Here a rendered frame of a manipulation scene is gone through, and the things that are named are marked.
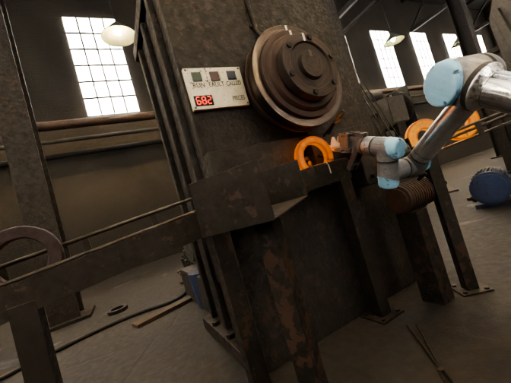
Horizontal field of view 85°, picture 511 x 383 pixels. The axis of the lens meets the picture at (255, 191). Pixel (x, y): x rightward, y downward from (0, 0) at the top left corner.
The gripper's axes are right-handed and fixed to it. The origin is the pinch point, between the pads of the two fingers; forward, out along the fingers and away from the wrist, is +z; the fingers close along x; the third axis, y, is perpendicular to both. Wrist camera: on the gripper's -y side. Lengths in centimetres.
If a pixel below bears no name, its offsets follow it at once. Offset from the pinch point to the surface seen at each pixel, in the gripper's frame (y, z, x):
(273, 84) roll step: 29.9, 3.6, 25.8
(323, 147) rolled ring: 1.6, -2.6, 6.8
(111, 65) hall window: 161, 704, 40
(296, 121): 14.4, 0.0, 18.5
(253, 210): 0, -47, 65
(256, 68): 36.8, 8.1, 30.2
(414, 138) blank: 0.2, -19.9, -30.4
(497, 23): 71, 56, -264
